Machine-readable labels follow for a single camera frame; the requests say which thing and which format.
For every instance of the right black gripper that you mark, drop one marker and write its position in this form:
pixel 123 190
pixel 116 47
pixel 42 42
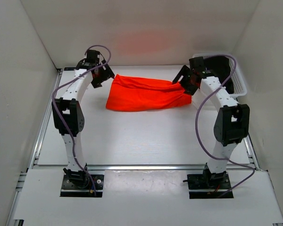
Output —
pixel 184 72

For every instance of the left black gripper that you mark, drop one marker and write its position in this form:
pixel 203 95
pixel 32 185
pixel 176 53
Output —
pixel 107 74

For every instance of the orange shorts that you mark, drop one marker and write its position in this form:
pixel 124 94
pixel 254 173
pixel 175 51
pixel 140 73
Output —
pixel 136 94

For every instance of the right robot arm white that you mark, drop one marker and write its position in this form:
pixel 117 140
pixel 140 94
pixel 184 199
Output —
pixel 232 121

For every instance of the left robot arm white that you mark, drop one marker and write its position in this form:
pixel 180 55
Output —
pixel 68 116

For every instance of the black folded shorts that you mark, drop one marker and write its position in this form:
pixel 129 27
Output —
pixel 218 66

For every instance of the white plastic basket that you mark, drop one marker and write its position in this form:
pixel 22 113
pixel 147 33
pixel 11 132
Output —
pixel 237 77

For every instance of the aluminium frame left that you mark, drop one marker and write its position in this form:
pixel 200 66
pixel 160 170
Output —
pixel 36 117

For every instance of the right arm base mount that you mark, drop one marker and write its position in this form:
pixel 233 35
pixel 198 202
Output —
pixel 209 185

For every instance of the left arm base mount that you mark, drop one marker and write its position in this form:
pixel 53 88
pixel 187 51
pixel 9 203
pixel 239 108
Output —
pixel 78 184

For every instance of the aluminium rail front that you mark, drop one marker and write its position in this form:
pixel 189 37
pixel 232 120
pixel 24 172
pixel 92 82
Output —
pixel 142 167

